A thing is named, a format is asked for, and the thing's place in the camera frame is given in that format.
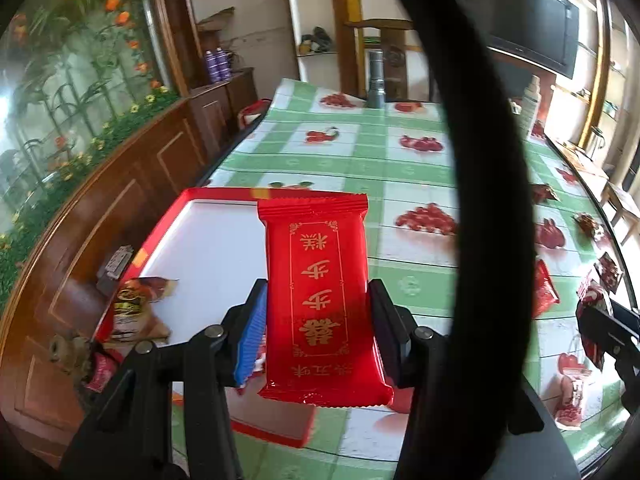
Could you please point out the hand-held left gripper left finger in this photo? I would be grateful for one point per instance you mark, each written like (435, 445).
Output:
(250, 340)

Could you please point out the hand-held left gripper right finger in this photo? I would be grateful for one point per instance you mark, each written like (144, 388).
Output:
(387, 340)

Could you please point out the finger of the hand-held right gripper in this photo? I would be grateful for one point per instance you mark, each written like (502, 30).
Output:
(600, 325)
(627, 310)

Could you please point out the pink snack packet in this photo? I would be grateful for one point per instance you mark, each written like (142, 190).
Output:
(572, 400)

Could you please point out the long red snack packet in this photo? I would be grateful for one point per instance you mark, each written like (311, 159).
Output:
(320, 285)
(546, 287)

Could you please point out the red box with white inside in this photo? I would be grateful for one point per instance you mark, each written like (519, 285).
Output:
(210, 260)

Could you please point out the wooden stool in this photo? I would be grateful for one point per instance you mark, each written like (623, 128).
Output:
(622, 205)

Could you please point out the brown snack packet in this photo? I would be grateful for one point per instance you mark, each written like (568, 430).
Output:
(130, 310)

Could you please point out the small red snack packet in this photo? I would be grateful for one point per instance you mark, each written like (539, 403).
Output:
(102, 372)

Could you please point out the metal kettle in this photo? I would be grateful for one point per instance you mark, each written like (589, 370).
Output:
(595, 139)

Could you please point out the brown wooden cabinet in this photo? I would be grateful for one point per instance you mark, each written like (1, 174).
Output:
(125, 200)

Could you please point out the red bag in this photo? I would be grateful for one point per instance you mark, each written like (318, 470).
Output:
(252, 115)

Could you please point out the white bottle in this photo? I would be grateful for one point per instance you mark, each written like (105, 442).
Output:
(530, 105)

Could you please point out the grey flashlight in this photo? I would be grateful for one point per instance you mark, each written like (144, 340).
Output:
(376, 82)

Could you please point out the purple spray can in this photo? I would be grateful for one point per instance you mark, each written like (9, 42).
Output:
(209, 66)
(222, 63)

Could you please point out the wooden chair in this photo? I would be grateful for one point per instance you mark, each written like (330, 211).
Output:
(395, 45)

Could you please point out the black television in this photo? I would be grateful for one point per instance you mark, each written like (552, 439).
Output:
(535, 20)

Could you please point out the dark clutter on shelf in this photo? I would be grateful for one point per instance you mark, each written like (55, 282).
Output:
(316, 40)

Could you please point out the white wall shelf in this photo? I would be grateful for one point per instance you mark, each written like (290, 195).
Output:
(320, 0)

